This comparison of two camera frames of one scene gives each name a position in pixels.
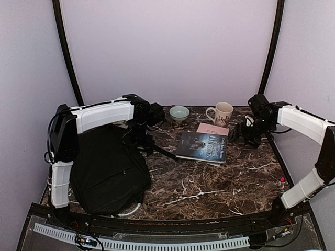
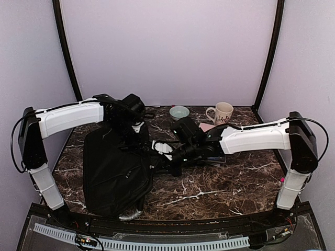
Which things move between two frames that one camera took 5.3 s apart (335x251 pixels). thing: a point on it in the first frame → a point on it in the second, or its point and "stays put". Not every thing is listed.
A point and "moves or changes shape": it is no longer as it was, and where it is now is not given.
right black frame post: x=274 y=46 stays put
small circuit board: x=85 y=240 stays put
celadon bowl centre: x=179 y=113 stays put
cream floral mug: x=223 y=113 stays put
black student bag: x=109 y=171 moves or changes shape
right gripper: x=239 y=130 → x=174 y=171
